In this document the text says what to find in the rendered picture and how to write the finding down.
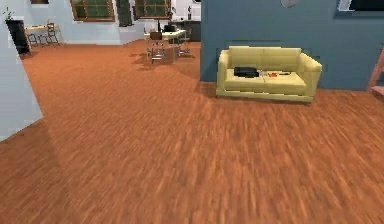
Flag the black cabinet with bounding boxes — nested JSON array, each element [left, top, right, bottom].
[[5, 19, 32, 56]]

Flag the brown framed window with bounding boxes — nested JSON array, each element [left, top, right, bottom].
[[134, 0, 172, 20], [69, 0, 116, 23]]

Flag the dark green curtain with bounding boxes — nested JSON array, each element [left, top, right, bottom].
[[116, 0, 134, 28]]

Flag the round grey wall clock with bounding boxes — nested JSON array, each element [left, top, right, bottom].
[[280, 0, 300, 9]]

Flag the dark metal chair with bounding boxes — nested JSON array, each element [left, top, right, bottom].
[[45, 22, 60, 46]]

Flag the yellow sofa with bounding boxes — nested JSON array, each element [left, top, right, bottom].
[[215, 45, 323, 104]]

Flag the metal chair with brown seat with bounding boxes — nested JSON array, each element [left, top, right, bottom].
[[176, 27, 193, 57], [145, 31, 167, 64]]

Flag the white dining table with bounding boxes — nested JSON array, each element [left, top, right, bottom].
[[143, 29, 188, 58]]

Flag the black laptop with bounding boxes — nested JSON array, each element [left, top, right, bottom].
[[233, 66, 260, 79]]

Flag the green house plant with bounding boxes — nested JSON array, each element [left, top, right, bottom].
[[2, 7, 15, 22]]

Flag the dark kitchen counter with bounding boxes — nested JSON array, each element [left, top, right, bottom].
[[173, 19, 202, 43]]

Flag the dark framed wall picture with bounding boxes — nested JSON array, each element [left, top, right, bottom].
[[336, 0, 384, 18]]

